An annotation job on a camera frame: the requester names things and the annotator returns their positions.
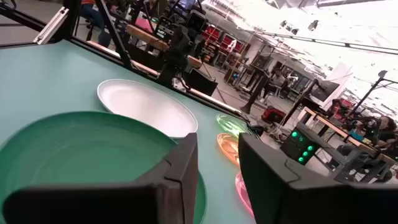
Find small translucent pink plate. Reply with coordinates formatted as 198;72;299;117
234;171;254;216

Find black control box green lights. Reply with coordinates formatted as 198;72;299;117
279;127;321;166

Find small translucent green plate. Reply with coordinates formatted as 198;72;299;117
216;113;250;138

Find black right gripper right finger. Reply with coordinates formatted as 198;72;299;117
238;133;398;224

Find small translucent orange plate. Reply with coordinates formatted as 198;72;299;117
216;133;241;166

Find large white plate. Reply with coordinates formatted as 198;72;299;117
96;78;199;139

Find black light stand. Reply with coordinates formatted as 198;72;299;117
348;70;398;119

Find red bag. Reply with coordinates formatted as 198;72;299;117
261;105;287;124

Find person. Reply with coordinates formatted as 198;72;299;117
79;0;113;47
366;115;398;156
259;68;289;103

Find silver aluminium extrusion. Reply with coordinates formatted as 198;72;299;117
32;6;70;45

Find wooden workbench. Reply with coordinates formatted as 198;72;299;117
303;107;398;166
126;24;203;69

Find black monitor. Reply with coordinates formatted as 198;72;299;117
310;79;340;102

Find black table frame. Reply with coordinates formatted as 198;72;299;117
0;0;252;125

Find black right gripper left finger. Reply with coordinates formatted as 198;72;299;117
1;133;200;224

